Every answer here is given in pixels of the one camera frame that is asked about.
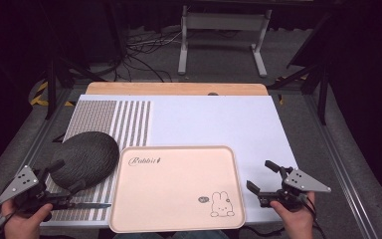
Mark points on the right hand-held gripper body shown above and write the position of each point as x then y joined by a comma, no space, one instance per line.
303,184

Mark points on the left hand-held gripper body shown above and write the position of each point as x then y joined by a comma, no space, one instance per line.
21,184

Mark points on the person's left hand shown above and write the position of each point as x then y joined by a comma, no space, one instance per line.
23,220

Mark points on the person's right hand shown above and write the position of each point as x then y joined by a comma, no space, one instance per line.
293,220

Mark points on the dark thin flat strip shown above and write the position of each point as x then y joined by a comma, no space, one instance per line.
93,205

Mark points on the dark grey woven hat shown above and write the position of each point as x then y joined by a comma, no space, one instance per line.
86,157

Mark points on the white table mat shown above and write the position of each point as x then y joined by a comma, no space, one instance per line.
212,122

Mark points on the grey and white striped mat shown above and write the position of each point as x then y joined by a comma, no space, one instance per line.
112,116

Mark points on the pink tray with rabbit print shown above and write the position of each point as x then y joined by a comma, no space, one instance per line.
175,189

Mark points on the black metal stand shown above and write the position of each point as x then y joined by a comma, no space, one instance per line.
321,83
51,83

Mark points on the white metal stand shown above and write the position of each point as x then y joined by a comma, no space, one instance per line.
224,21

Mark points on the metal floor rail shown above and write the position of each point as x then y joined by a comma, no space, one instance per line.
20,159
338,159

